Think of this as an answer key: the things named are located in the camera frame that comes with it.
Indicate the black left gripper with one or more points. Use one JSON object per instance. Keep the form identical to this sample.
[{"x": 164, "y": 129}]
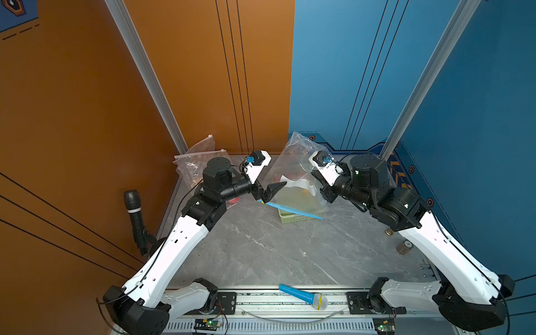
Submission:
[{"x": 266, "y": 195}]

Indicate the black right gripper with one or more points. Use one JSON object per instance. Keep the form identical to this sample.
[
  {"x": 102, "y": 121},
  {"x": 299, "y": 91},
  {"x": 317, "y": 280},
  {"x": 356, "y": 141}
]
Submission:
[{"x": 329, "y": 195}]

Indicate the blue zip bag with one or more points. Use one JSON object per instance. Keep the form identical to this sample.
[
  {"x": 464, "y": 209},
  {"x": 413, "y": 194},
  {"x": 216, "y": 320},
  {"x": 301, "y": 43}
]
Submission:
[{"x": 293, "y": 166}]

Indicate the light green perforated basket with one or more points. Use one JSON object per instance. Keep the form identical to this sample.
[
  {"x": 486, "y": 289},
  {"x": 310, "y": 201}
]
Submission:
[{"x": 298, "y": 204}]

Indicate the clear zip-top bag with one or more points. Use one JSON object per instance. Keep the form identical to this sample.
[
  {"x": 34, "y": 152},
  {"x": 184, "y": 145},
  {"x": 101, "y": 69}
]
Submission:
[{"x": 208, "y": 144}]

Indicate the clear bag with pink dots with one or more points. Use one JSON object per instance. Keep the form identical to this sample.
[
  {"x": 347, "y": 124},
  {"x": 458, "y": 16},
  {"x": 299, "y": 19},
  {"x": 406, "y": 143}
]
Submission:
[{"x": 191, "y": 166}]

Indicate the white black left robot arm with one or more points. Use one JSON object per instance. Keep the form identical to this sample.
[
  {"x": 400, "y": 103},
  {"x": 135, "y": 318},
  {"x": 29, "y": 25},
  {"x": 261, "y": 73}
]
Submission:
[{"x": 142, "y": 305}]

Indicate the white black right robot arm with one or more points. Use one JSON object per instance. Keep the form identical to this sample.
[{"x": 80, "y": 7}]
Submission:
[{"x": 469, "y": 295}]

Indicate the blue toy microphone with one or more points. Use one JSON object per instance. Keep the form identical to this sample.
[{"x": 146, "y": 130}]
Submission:
[{"x": 316, "y": 300}]

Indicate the black microphone on stand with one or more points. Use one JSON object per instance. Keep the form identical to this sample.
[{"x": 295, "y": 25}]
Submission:
[{"x": 143, "y": 238}]

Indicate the left green circuit board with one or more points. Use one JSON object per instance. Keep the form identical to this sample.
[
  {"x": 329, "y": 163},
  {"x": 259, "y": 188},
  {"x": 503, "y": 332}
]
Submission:
[{"x": 207, "y": 326}]

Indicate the green circuit board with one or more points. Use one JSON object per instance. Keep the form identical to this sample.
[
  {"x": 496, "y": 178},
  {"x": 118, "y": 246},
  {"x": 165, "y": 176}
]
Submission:
[
  {"x": 207, "y": 326},
  {"x": 384, "y": 326}
]

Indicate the right green circuit board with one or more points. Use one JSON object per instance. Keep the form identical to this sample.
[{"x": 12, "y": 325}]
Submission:
[{"x": 384, "y": 326}]

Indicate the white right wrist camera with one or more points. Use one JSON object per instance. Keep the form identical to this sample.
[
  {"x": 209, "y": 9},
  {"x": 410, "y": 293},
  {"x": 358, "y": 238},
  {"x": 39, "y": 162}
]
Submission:
[{"x": 325, "y": 168}]

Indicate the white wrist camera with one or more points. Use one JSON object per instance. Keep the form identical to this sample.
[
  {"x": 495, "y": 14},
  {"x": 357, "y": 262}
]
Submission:
[
  {"x": 325, "y": 168},
  {"x": 255, "y": 163}
]

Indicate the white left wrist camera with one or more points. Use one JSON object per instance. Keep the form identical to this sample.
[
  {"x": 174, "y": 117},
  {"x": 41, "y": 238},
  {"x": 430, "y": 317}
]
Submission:
[{"x": 255, "y": 163}]

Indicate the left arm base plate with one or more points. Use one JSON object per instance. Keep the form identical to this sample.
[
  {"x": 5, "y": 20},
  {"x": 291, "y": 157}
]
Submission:
[{"x": 226, "y": 302}]

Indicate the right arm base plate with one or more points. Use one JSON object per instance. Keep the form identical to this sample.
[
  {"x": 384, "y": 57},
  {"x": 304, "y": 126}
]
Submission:
[{"x": 362, "y": 303}]

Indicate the aluminium corner post left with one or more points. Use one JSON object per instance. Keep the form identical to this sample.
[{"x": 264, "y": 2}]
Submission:
[{"x": 130, "y": 35}]

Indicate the aluminium corner post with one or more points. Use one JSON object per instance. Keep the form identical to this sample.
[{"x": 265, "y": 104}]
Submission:
[
  {"x": 130, "y": 35},
  {"x": 448, "y": 40}
]

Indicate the aluminium corner post right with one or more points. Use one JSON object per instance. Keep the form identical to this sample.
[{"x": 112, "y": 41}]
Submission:
[{"x": 448, "y": 40}]

